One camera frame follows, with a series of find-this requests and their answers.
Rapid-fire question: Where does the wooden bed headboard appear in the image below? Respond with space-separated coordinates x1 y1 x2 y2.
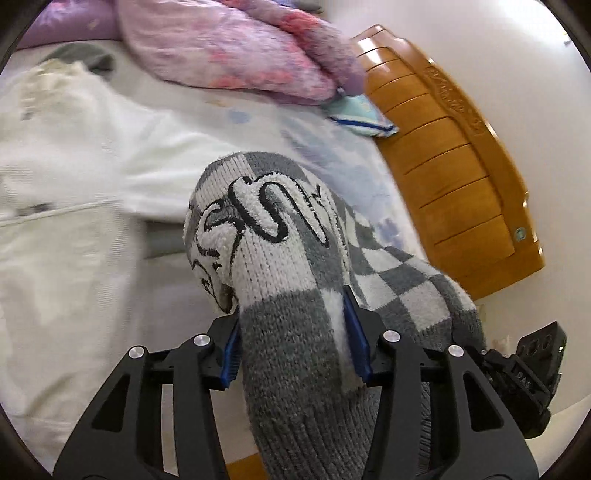
350 24 546 301

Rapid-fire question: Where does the grey white checkered cardigan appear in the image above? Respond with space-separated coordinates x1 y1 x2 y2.
0 44 488 480

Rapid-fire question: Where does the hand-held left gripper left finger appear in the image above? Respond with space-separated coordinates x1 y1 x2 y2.
53 314 241 480

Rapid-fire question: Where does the blue striped pillow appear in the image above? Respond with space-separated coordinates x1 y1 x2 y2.
323 90 400 139

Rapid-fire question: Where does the purple floral quilt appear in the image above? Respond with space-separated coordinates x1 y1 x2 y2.
18 0 368 106

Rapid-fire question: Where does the white garment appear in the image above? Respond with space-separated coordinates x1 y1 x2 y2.
0 39 428 264

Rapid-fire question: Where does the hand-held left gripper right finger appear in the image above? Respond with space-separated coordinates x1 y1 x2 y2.
342 286 541 480

